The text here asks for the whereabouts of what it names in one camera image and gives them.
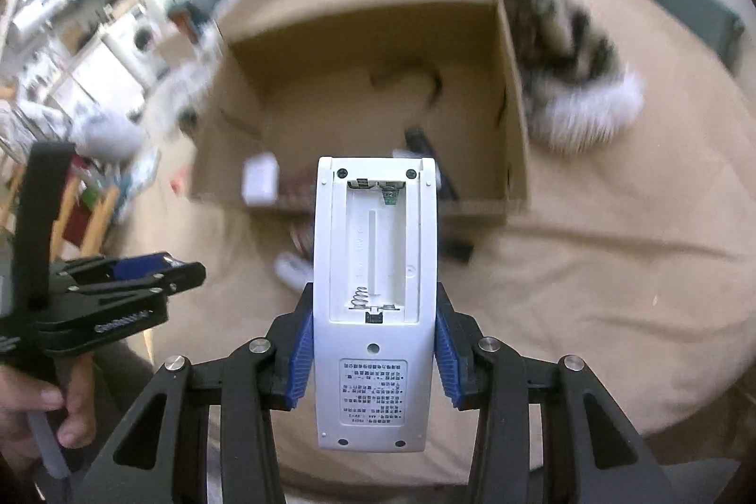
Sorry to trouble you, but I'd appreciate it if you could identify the black flat remote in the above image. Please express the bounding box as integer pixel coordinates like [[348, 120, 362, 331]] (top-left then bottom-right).
[[404, 125, 474, 264]]

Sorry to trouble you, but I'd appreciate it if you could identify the white small box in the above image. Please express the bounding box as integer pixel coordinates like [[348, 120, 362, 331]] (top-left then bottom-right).
[[241, 152, 279, 207]]

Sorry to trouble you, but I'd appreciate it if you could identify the white remote control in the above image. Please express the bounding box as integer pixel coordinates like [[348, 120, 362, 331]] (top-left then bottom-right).
[[313, 157, 438, 453]]

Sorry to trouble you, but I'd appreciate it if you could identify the wooden chair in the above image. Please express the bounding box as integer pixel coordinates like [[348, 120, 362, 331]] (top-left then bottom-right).
[[1, 165, 120, 261]]

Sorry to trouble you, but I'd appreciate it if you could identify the grey plastic bag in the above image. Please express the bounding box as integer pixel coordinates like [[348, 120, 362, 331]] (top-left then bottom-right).
[[69, 111, 146, 165]]

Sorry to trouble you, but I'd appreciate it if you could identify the white medicine bottle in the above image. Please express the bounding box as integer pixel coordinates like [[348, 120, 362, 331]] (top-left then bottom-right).
[[273, 252, 314, 293]]

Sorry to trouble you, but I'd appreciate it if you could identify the cardboard box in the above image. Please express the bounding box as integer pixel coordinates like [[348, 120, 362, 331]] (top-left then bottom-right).
[[189, 0, 529, 217]]

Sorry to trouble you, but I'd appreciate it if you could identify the black white fluffy rug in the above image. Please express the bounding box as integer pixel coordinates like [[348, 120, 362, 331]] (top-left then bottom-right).
[[504, 0, 644, 155]]

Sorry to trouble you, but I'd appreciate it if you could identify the washing machine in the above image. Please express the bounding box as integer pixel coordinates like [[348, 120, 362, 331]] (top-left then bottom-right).
[[103, 5, 163, 89]]

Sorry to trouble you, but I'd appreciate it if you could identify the person's left hand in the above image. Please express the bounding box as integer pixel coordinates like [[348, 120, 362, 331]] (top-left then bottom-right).
[[0, 354, 99, 476]]

